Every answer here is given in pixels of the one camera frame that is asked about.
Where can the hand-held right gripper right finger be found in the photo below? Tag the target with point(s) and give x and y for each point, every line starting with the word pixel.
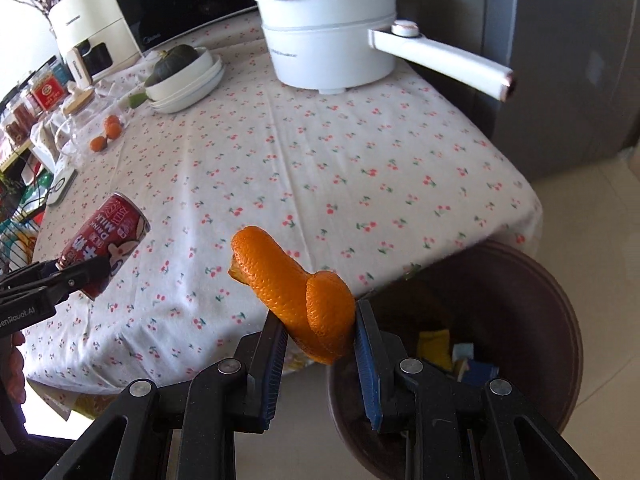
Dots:
pixel 367 375

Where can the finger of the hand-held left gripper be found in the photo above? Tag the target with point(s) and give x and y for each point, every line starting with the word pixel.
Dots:
pixel 30 272
pixel 75 277

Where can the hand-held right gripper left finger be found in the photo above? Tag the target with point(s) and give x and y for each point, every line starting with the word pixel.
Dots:
pixel 274 385

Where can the red cartoon milk can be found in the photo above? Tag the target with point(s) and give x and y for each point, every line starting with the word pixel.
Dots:
pixel 115 230

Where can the orange peel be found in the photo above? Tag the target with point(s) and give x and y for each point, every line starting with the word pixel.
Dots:
pixel 280 280

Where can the brown round bin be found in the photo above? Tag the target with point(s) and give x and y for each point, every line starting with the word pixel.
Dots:
pixel 540 310

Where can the person's left hand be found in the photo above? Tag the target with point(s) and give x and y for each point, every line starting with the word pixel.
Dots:
pixel 11 370

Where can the white charger pad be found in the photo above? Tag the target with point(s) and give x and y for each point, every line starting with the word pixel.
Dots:
pixel 62 186

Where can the small orange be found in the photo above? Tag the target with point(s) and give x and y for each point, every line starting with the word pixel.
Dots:
pixel 98 143
pixel 114 130
pixel 112 120

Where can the jar of red snacks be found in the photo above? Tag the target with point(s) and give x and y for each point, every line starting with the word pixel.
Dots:
pixel 20 120

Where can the glass jar with wooden lid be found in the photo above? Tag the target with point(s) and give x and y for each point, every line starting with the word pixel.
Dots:
pixel 80 102

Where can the red tin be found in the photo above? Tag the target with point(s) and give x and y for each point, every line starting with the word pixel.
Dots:
pixel 47 92

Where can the green lime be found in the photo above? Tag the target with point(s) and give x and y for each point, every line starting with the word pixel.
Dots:
pixel 136 99

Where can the cherry print tablecloth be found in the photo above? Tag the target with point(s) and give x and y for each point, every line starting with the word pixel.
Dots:
pixel 350 160

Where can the white bowl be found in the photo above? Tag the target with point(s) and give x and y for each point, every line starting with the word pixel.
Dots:
pixel 185 85

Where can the stacked white bowls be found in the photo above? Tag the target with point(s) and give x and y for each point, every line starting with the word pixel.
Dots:
pixel 205 92

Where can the green pumpkin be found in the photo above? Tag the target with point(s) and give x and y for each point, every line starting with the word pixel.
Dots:
pixel 172 62

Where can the white air fryer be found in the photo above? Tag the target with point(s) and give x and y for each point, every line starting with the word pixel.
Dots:
pixel 95 15

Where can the white electric pot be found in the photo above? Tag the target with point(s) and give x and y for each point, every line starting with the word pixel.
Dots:
pixel 330 50

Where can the grey refrigerator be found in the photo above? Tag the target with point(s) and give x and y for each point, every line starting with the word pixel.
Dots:
pixel 550 60

